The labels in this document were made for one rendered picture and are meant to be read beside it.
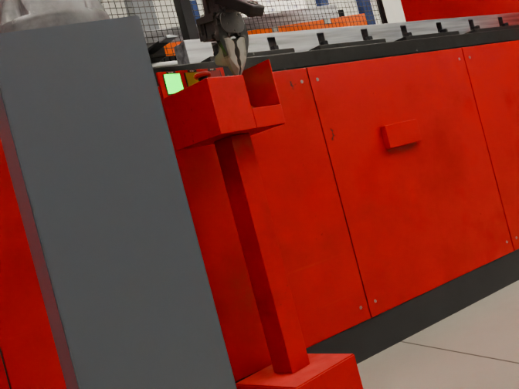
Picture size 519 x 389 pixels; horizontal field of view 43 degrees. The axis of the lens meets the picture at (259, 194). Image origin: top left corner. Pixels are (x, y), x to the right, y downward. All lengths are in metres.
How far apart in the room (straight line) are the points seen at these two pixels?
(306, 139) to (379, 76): 0.38
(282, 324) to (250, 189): 0.31
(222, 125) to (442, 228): 1.01
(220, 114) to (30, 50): 0.64
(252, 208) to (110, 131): 0.70
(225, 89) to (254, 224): 0.30
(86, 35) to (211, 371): 0.43
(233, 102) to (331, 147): 0.54
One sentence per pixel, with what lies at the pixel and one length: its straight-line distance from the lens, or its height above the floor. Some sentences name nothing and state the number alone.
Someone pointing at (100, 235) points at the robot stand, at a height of 0.52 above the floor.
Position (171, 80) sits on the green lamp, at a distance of 1.53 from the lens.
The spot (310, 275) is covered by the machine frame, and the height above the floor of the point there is 0.28.
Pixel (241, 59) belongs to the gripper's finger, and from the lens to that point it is 1.55.
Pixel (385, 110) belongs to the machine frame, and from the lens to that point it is 2.08.
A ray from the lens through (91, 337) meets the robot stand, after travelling 0.80.
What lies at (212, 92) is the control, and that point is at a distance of 1.39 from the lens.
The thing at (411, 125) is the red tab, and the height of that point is 0.60.
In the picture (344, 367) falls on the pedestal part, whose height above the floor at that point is 0.10.
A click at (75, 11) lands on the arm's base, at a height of 0.79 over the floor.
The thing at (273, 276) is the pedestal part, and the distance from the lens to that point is 1.48.
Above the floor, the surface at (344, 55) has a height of 0.85.
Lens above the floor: 0.53
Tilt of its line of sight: level
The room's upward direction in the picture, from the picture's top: 15 degrees counter-clockwise
